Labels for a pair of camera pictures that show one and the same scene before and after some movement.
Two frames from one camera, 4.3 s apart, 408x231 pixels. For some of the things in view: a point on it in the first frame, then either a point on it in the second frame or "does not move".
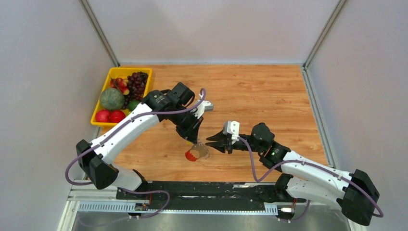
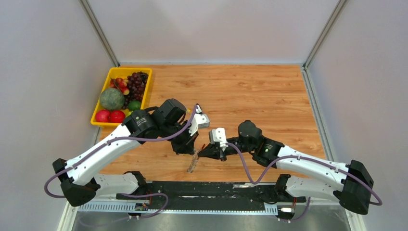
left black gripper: (190, 134) → (187, 147)
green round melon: (111, 98) does not move
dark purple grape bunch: (136, 83) does not move
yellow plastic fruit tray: (116, 73) does not move
